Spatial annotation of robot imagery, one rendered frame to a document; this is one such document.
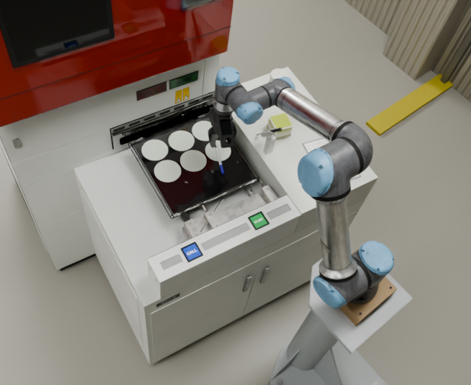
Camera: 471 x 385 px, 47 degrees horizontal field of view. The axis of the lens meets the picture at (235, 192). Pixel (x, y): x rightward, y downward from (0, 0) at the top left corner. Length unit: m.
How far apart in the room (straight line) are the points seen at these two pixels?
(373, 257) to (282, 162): 0.52
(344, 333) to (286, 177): 0.58
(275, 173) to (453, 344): 1.46
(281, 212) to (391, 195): 1.47
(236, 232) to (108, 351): 1.09
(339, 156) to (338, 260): 0.34
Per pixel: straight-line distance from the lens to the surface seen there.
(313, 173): 1.44
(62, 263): 2.76
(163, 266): 1.79
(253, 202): 2.01
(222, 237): 1.84
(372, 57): 4.02
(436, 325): 3.03
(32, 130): 1.94
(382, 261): 1.76
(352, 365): 2.79
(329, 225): 1.55
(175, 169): 2.05
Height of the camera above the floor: 2.58
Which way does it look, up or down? 57 degrees down
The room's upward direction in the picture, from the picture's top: 11 degrees clockwise
